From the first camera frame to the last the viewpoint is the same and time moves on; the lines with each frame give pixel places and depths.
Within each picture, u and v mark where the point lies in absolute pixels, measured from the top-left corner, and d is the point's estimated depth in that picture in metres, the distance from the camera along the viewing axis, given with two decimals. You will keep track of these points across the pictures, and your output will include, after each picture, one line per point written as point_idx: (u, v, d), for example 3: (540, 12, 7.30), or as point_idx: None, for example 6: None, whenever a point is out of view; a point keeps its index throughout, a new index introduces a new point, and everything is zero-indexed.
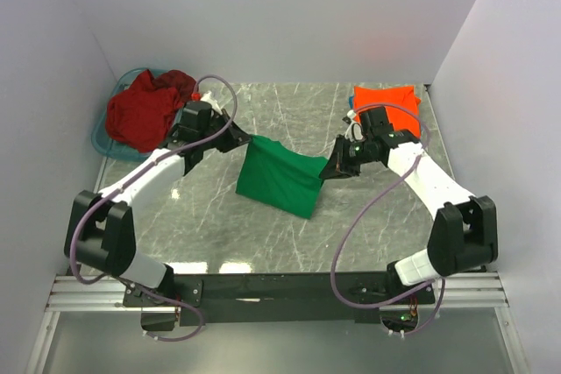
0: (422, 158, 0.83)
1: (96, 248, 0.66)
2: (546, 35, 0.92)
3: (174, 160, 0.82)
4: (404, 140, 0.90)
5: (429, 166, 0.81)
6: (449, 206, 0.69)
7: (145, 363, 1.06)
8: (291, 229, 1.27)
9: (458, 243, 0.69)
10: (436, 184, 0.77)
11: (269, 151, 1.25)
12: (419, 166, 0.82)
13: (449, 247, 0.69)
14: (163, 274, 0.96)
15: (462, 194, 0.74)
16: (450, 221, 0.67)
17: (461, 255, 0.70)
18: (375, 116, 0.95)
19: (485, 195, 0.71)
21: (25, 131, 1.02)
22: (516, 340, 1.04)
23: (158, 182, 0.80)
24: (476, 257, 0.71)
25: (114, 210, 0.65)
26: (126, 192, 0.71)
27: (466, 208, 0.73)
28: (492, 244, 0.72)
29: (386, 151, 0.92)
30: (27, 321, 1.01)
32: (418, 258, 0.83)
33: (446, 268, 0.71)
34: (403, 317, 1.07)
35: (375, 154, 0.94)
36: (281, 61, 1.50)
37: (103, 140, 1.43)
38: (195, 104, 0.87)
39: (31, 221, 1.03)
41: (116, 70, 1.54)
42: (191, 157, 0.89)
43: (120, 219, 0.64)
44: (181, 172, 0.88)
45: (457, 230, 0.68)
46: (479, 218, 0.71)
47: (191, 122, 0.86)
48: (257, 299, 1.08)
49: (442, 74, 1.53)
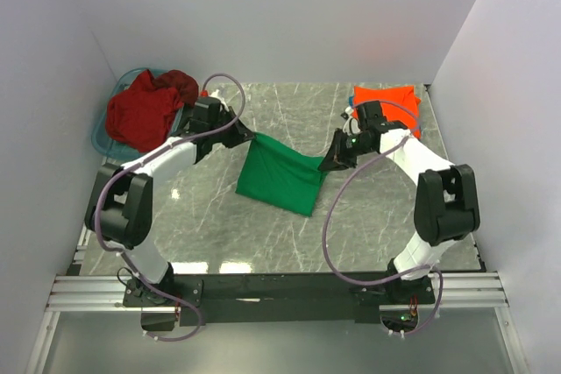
0: (409, 140, 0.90)
1: (116, 216, 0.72)
2: (546, 35, 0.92)
3: (188, 146, 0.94)
4: (394, 127, 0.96)
5: (415, 145, 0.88)
6: (429, 171, 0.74)
7: (145, 363, 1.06)
8: (291, 229, 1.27)
9: (441, 206, 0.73)
10: (416, 158, 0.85)
11: (269, 147, 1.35)
12: (405, 145, 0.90)
13: (430, 208, 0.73)
14: (164, 271, 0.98)
15: (443, 164, 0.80)
16: (429, 182, 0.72)
17: (443, 218, 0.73)
18: (370, 109, 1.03)
19: (464, 164, 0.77)
21: (24, 131, 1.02)
22: (516, 339, 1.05)
23: (173, 165, 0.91)
24: (459, 222, 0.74)
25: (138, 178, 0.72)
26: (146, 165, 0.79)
27: (449, 176, 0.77)
28: (473, 209, 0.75)
29: (378, 139, 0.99)
30: (27, 321, 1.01)
32: (411, 244, 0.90)
33: (430, 232, 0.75)
34: (403, 317, 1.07)
35: (367, 142, 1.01)
36: (281, 61, 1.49)
37: (103, 140, 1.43)
38: (205, 99, 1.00)
39: (31, 221, 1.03)
41: (116, 70, 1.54)
42: (202, 147, 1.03)
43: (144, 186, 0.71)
44: (192, 159, 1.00)
45: (436, 192, 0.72)
46: (460, 184, 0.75)
47: (202, 115, 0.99)
48: (257, 299, 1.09)
49: (442, 74, 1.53)
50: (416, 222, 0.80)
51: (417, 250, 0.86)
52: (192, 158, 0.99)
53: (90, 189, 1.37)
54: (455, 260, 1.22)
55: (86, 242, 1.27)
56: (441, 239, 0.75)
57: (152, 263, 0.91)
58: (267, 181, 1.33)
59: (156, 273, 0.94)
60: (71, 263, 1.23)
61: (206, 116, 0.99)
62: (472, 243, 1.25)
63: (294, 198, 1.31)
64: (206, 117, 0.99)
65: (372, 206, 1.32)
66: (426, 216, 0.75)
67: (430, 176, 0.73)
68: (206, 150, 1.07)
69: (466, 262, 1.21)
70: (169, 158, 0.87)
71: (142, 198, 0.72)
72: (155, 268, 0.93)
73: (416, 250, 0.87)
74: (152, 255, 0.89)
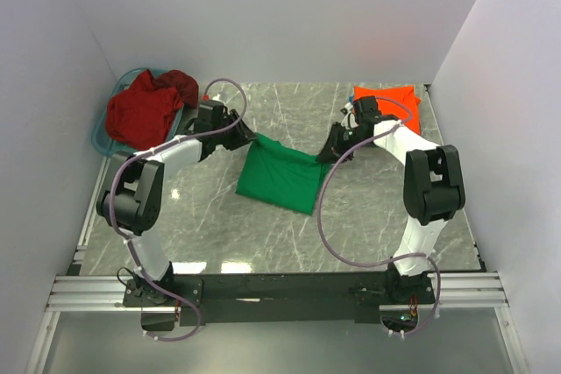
0: (400, 129, 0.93)
1: (127, 200, 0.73)
2: (545, 35, 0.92)
3: (192, 143, 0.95)
4: (387, 118, 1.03)
5: (406, 133, 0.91)
6: (415, 151, 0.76)
7: (145, 363, 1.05)
8: (291, 229, 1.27)
9: (426, 182, 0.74)
10: (407, 141, 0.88)
11: (269, 149, 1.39)
12: (395, 132, 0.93)
13: (415, 185, 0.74)
14: (165, 270, 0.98)
15: (429, 144, 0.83)
16: (414, 159, 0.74)
17: (429, 195, 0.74)
18: (366, 104, 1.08)
19: (450, 144, 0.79)
21: (24, 131, 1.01)
22: (516, 339, 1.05)
23: (180, 158, 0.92)
24: (445, 199, 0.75)
25: (150, 164, 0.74)
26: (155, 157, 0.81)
27: (435, 157, 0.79)
28: (458, 187, 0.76)
29: (372, 131, 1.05)
30: (27, 321, 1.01)
32: (407, 234, 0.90)
33: (417, 208, 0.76)
34: (403, 317, 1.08)
35: (363, 133, 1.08)
36: (281, 61, 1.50)
37: (103, 140, 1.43)
38: (209, 102, 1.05)
39: (30, 221, 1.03)
41: (116, 70, 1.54)
42: (205, 147, 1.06)
43: (156, 170, 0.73)
44: (196, 158, 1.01)
45: (422, 168, 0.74)
46: (445, 163, 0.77)
47: (206, 116, 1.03)
48: (257, 299, 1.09)
49: (442, 74, 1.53)
50: (406, 202, 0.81)
51: (412, 236, 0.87)
52: (196, 158, 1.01)
53: (90, 189, 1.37)
54: (455, 260, 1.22)
55: (86, 242, 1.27)
56: (428, 216, 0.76)
57: (157, 256, 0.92)
58: (267, 182, 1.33)
59: (161, 267, 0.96)
60: (71, 263, 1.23)
61: (210, 117, 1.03)
62: (472, 243, 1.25)
63: (294, 198, 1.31)
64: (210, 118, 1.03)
65: (372, 206, 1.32)
66: (413, 194, 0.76)
67: (415, 154, 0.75)
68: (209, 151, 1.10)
69: (466, 262, 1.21)
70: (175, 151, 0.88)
71: (154, 182, 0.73)
72: (160, 263, 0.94)
73: (411, 237, 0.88)
74: (155, 250, 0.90)
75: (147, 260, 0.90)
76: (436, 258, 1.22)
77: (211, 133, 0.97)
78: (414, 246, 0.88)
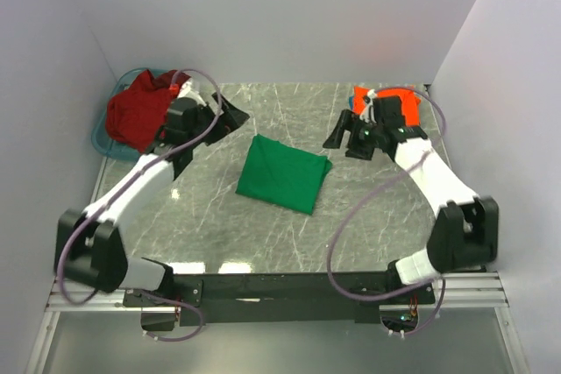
0: (429, 157, 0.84)
1: (85, 268, 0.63)
2: (546, 34, 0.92)
3: (161, 166, 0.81)
4: (414, 136, 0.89)
5: (436, 165, 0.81)
6: (452, 204, 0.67)
7: (145, 363, 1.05)
8: (291, 229, 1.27)
9: (456, 241, 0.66)
10: (438, 181, 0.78)
11: (269, 150, 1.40)
12: (424, 164, 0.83)
13: (447, 243, 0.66)
14: (163, 275, 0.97)
15: (466, 194, 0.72)
16: (450, 219, 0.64)
17: (459, 253, 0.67)
18: (388, 108, 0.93)
19: (488, 197, 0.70)
21: (25, 131, 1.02)
22: (516, 339, 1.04)
23: (149, 191, 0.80)
24: (475, 257, 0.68)
25: (102, 228, 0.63)
26: (112, 209, 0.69)
27: (468, 208, 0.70)
28: (492, 244, 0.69)
29: (393, 147, 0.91)
30: (27, 321, 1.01)
32: (417, 257, 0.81)
33: (442, 266, 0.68)
34: (403, 317, 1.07)
35: (383, 146, 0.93)
36: (281, 61, 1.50)
37: (103, 140, 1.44)
38: (179, 102, 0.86)
39: (30, 221, 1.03)
41: (116, 70, 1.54)
42: (179, 158, 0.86)
43: (110, 238, 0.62)
44: (170, 177, 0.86)
45: (456, 229, 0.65)
46: (482, 218, 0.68)
47: (176, 123, 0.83)
48: (257, 299, 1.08)
49: (441, 74, 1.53)
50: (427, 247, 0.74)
51: (424, 264, 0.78)
52: (169, 174, 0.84)
53: (90, 189, 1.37)
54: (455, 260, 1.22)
55: None
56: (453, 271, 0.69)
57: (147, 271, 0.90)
58: (268, 182, 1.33)
59: (154, 280, 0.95)
60: None
61: (181, 123, 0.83)
62: None
63: (294, 198, 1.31)
64: (181, 124, 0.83)
65: (372, 206, 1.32)
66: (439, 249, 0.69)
67: (450, 210, 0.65)
68: (184, 162, 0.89)
69: None
70: (140, 187, 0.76)
71: (110, 248, 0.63)
72: (153, 273, 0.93)
73: (423, 264, 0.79)
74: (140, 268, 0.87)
75: (138, 281, 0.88)
76: None
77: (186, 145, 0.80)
78: (424, 274, 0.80)
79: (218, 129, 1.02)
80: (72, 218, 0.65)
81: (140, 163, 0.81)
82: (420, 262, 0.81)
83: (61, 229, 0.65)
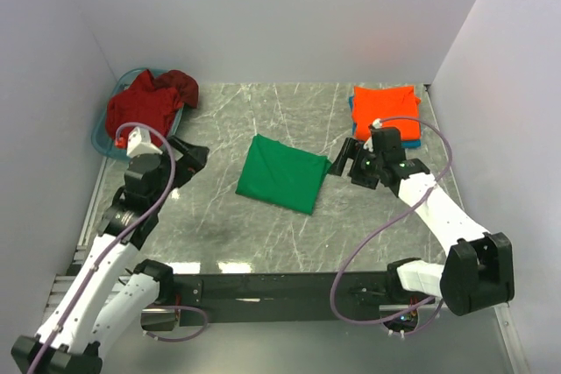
0: (435, 191, 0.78)
1: None
2: (546, 34, 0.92)
3: (117, 253, 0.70)
4: (416, 169, 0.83)
5: (442, 199, 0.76)
6: (464, 243, 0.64)
7: (145, 363, 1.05)
8: (291, 229, 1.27)
9: (472, 284, 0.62)
10: (448, 218, 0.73)
11: (269, 150, 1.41)
12: (429, 199, 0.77)
13: (463, 285, 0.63)
14: (154, 287, 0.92)
15: (477, 229, 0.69)
16: (463, 259, 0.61)
17: (476, 293, 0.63)
18: (388, 141, 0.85)
19: (500, 233, 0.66)
21: (25, 130, 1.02)
22: (516, 339, 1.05)
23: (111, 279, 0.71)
24: (491, 296, 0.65)
25: (56, 359, 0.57)
26: (66, 328, 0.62)
27: (480, 244, 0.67)
28: (507, 282, 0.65)
29: (395, 183, 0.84)
30: (27, 321, 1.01)
32: (424, 275, 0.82)
33: (458, 306, 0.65)
34: (404, 318, 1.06)
35: (385, 182, 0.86)
36: (281, 61, 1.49)
37: (103, 140, 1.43)
38: (140, 160, 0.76)
39: (30, 221, 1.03)
41: (116, 70, 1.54)
42: (140, 228, 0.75)
43: (64, 370, 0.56)
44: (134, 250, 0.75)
45: (471, 271, 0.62)
46: (496, 258, 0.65)
47: (138, 185, 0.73)
48: (257, 299, 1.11)
49: (441, 74, 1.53)
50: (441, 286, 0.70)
51: (431, 286, 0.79)
52: (133, 250, 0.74)
53: (90, 189, 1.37)
54: None
55: (86, 242, 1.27)
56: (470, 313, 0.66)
57: (138, 299, 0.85)
58: (268, 182, 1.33)
59: (145, 302, 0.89)
60: (71, 263, 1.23)
61: (143, 185, 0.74)
62: None
63: (294, 198, 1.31)
64: (144, 187, 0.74)
65: (372, 205, 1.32)
66: (454, 289, 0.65)
67: (464, 250, 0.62)
68: (148, 229, 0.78)
69: None
70: (97, 287, 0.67)
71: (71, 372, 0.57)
72: (144, 295, 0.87)
73: (429, 285, 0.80)
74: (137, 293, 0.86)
75: (136, 313, 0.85)
76: (436, 258, 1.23)
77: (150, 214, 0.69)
78: (429, 292, 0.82)
79: (181, 172, 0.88)
80: (23, 347, 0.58)
81: (95, 251, 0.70)
82: (427, 280, 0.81)
83: (16, 358, 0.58)
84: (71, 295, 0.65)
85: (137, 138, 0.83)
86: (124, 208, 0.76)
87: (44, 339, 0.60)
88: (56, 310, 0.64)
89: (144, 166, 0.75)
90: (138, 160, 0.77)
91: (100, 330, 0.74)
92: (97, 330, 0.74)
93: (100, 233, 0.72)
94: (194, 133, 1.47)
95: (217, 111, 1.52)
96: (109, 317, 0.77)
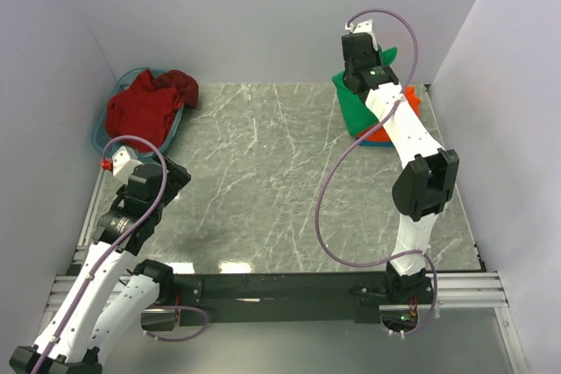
0: (401, 105, 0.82)
1: None
2: (546, 34, 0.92)
3: (114, 261, 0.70)
4: (385, 79, 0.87)
5: (406, 114, 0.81)
6: (418, 158, 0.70)
7: (145, 364, 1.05)
8: (291, 230, 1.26)
9: (420, 191, 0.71)
10: (408, 134, 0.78)
11: None
12: (395, 114, 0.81)
13: (413, 192, 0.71)
14: (154, 289, 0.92)
15: (431, 147, 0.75)
16: (420, 173, 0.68)
17: (422, 199, 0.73)
18: (359, 45, 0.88)
19: (451, 150, 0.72)
21: (26, 130, 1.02)
22: (516, 339, 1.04)
23: (112, 285, 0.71)
24: (435, 200, 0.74)
25: (53, 370, 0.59)
26: (63, 338, 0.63)
27: (433, 158, 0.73)
28: (449, 189, 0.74)
29: (365, 88, 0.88)
30: (27, 322, 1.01)
32: (401, 231, 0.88)
33: (407, 207, 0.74)
34: (403, 317, 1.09)
35: (353, 88, 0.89)
36: (280, 60, 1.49)
37: (104, 140, 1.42)
38: (143, 168, 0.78)
39: (30, 220, 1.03)
41: (116, 70, 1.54)
42: (135, 234, 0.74)
43: None
44: (131, 256, 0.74)
45: (423, 179, 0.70)
46: (443, 170, 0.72)
47: (138, 190, 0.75)
48: (257, 299, 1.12)
49: (441, 74, 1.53)
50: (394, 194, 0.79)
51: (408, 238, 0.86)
52: (130, 257, 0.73)
53: (90, 188, 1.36)
54: (455, 260, 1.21)
55: (86, 242, 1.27)
56: (418, 213, 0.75)
57: (138, 301, 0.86)
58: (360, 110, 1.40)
59: (146, 304, 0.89)
60: (71, 263, 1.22)
61: (145, 190, 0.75)
62: (472, 243, 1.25)
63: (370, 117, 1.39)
64: (145, 192, 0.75)
65: (372, 205, 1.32)
66: (405, 194, 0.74)
67: (418, 165, 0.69)
68: (144, 237, 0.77)
69: (466, 262, 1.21)
70: (93, 298, 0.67)
71: None
72: (144, 296, 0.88)
73: (408, 240, 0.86)
74: (138, 293, 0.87)
75: (136, 314, 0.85)
76: (436, 258, 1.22)
77: (146, 215, 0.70)
78: (408, 245, 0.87)
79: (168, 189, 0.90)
80: (21, 358, 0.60)
81: (91, 258, 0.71)
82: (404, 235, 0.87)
83: (15, 369, 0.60)
84: (68, 304, 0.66)
85: (124, 155, 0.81)
86: (119, 214, 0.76)
87: (42, 349, 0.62)
88: (53, 321, 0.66)
89: (147, 172, 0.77)
90: (140, 166, 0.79)
91: (99, 335, 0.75)
92: (97, 335, 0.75)
93: (95, 241, 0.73)
94: (194, 132, 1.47)
95: (217, 112, 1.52)
96: (109, 321, 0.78)
